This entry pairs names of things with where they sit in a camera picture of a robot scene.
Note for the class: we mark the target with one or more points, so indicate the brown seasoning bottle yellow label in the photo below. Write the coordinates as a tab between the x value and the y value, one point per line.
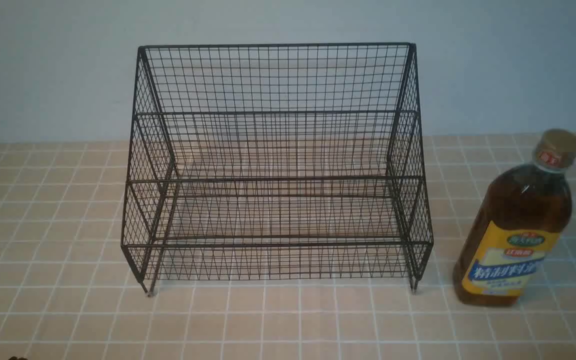
522	215

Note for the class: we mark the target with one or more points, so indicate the black wire mesh shelf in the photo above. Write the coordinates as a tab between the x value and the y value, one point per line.
259	162

